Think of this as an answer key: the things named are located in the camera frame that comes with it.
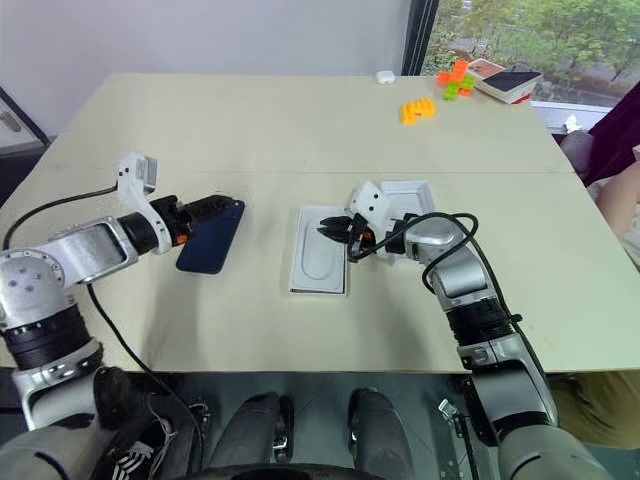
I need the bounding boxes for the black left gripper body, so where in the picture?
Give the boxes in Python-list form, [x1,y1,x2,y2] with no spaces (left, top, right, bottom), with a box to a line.
[149,196,197,247]

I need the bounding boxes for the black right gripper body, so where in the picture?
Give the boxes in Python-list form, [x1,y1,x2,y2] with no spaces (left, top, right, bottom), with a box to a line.
[345,215,376,262]

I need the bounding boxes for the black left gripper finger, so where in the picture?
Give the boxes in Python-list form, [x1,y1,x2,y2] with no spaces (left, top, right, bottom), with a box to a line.
[188,194,245,222]

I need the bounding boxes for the dark blue smartphone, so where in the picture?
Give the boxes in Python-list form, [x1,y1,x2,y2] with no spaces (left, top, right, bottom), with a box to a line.
[174,198,247,276]

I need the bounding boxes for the white phone box lid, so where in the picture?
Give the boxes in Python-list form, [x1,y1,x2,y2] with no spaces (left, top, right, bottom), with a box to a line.
[377,178,441,269]

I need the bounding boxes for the white phone box base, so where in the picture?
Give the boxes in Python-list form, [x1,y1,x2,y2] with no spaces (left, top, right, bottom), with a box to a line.
[288,204,350,297]

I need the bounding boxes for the white box with orange print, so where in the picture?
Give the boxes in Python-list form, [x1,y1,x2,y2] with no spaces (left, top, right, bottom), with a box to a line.
[467,57,506,81]

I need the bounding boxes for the white red-edged phone box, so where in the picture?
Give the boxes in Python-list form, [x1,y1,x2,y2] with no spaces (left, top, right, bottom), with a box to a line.
[474,63,544,105]

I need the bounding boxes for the tan cardboard box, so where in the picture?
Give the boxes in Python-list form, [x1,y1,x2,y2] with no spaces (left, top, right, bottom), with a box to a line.
[564,372,640,446]

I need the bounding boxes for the yellow toy brick cluster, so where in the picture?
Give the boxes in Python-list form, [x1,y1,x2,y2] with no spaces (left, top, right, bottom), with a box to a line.
[399,99,437,126]

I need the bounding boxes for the green toy brick cluster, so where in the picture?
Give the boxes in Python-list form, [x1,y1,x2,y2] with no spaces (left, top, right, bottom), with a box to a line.
[442,74,479,101]

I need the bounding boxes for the dark grey rounded leg cover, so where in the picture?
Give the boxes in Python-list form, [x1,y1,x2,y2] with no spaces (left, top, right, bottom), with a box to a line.
[347,387,416,480]
[207,392,296,476]

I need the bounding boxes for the dark grey bag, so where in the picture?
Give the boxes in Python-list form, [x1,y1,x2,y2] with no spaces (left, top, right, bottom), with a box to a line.
[558,130,596,186]

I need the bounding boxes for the black sneaker white stripes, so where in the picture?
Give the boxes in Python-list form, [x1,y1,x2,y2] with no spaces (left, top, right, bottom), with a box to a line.
[97,419,196,480]

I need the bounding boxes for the person in maroon clothing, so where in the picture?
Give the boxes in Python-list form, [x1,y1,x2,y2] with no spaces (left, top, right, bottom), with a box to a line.
[584,82,640,274]

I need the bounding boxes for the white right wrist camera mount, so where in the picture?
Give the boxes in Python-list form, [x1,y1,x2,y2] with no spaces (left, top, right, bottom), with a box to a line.
[348,181,396,236]

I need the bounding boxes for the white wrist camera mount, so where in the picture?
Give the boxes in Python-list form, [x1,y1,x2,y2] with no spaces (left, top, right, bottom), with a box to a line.
[110,151,174,257]
[348,181,396,236]

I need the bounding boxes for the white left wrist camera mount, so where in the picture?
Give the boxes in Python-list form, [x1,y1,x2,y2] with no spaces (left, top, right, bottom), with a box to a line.
[110,151,174,257]

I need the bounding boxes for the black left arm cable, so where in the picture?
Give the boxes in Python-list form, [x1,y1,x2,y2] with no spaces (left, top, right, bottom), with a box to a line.
[0,185,201,451]

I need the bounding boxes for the silver metal bracket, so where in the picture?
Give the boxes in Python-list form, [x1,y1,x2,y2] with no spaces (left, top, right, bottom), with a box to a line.
[437,397,471,480]

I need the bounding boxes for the black window frame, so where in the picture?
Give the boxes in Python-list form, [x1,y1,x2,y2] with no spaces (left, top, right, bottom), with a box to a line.
[399,0,441,76]

